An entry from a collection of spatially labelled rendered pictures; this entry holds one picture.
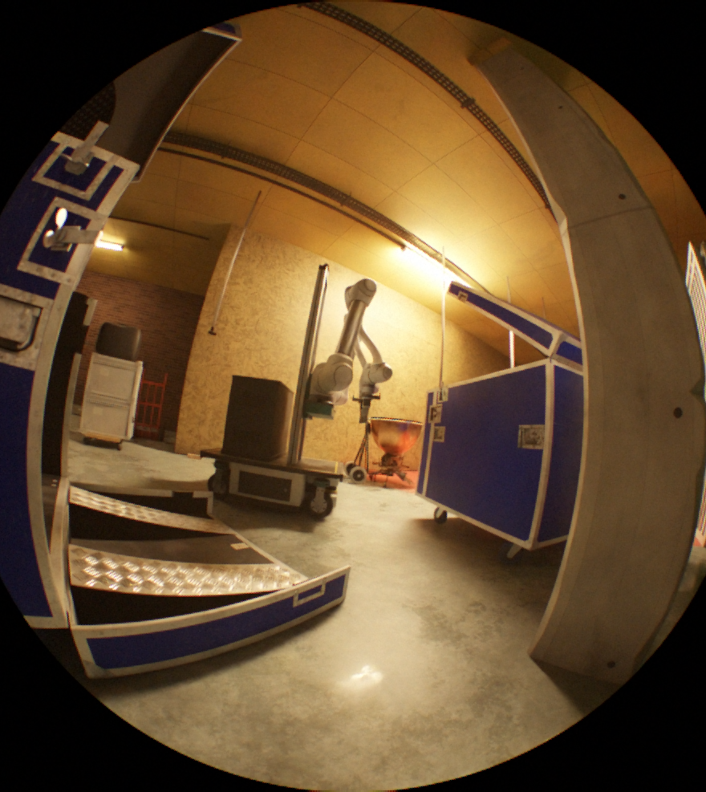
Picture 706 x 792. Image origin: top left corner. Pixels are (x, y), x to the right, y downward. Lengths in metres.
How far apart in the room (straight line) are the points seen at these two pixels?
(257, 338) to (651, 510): 3.88
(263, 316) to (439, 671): 3.89
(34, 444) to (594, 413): 1.04
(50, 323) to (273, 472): 1.50
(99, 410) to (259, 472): 2.15
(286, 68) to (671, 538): 3.28
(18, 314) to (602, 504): 1.12
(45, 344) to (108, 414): 2.90
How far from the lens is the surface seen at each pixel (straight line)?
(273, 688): 0.72
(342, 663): 0.79
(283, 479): 1.73
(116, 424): 3.34
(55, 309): 0.48
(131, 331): 3.45
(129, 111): 1.37
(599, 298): 0.83
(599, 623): 0.85
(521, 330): 1.44
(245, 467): 1.79
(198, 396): 3.63
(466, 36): 2.72
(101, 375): 3.38
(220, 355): 3.70
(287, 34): 2.82
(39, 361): 0.48
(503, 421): 1.42
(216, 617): 0.69
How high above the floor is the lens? 0.58
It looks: 7 degrees up
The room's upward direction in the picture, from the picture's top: 7 degrees clockwise
